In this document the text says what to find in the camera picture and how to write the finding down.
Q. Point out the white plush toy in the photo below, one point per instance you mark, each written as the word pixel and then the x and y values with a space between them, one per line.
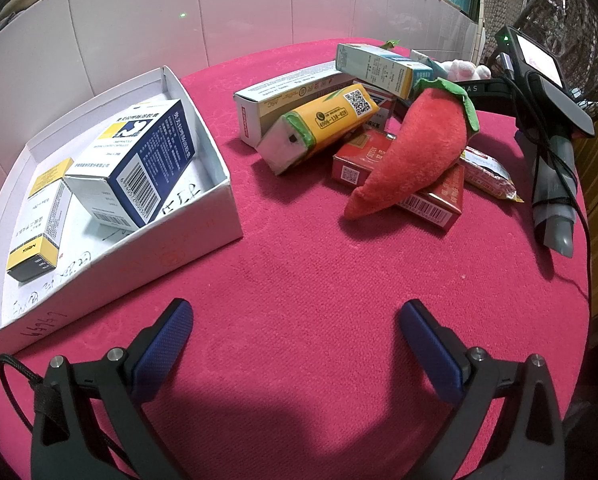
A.
pixel 462 70

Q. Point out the red plush chili pepper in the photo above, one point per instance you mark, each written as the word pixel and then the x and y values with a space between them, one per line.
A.
pixel 436 128

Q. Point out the long white beige box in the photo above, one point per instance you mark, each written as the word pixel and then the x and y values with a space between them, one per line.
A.
pixel 260 105

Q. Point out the orange yellow qr box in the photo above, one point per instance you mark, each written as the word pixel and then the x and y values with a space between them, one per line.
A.
pixel 313 126

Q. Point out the yellow white barcode box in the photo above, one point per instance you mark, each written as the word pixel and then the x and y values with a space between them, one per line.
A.
pixel 35 244

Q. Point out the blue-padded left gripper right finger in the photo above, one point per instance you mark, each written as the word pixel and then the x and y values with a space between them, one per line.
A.
pixel 438 350

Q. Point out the white cardboard tray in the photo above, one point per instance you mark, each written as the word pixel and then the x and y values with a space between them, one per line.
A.
pixel 100 258

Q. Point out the red cigarette box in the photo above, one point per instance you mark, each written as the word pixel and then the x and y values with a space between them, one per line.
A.
pixel 374 164

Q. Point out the navy white medicine box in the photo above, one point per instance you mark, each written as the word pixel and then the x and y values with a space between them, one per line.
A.
pixel 125 174

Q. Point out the yellow white snack bar wrapper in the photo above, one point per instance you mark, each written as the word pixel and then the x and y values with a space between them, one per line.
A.
pixel 485 172

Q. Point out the red velvet tablecloth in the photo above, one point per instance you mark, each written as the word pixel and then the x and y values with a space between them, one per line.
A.
pixel 296 368

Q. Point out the blue white nasal drop box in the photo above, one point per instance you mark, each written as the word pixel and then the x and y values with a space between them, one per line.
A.
pixel 388 71

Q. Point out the green snack packet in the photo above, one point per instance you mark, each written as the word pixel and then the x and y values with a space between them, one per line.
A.
pixel 389 45

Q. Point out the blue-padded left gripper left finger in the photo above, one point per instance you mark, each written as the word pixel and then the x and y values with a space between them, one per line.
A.
pixel 156 348

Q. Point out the teal white tissue pack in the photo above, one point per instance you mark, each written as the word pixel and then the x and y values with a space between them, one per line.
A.
pixel 436 68

